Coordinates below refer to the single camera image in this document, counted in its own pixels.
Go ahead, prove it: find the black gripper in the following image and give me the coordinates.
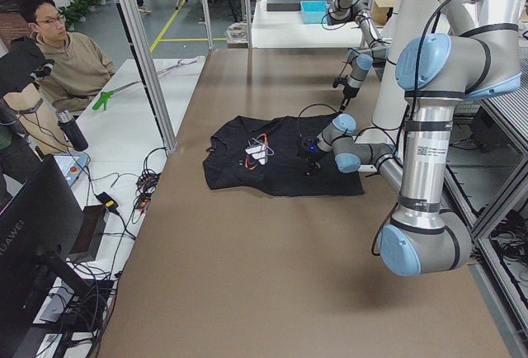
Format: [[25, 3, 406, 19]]
[[339, 85, 358, 111], [303, 147, 328, 177]]

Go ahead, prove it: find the black printed t-shirt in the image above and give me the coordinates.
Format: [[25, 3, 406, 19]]
[[203, 115, 364, 196]]

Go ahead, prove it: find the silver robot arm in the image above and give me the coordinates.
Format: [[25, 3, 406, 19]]
[[298, 0, 525, 276], [327, 0, 389, 113]]

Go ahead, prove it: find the blue plastic bin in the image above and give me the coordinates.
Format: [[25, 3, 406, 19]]
[[299, 0, 328, 25]]

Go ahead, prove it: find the cardboard box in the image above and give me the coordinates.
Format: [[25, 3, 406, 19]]
[[371, 0, 396, 26]]

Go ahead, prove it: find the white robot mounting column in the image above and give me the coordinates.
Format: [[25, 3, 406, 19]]
[[357, 0, 439, 144]]

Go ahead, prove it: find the red black power strip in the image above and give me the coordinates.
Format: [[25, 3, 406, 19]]
[[134, 169, 161, 212]]

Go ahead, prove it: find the black power adapter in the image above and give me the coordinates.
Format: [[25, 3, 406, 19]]
[[96, 192, 118, 214]]

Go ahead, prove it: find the green grabber tool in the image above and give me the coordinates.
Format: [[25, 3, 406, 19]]
[[92, 79, 142, 111]]

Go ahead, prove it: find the blue white teach pendant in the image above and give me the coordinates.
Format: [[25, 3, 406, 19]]
[[53, 152, 89, 186]]

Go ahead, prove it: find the black water bottle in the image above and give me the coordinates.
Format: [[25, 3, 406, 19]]
[[55, 110, 88, 151]]

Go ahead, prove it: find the man in beige hoodie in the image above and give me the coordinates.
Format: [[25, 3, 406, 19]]
[[20, 0, 116, 116]]

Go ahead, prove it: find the black computer monitor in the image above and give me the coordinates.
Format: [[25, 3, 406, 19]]
[[1, 155, 94, 357]]

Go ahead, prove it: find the aluminium cage frame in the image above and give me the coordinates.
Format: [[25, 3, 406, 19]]
[[114, 0, 252, 154]]

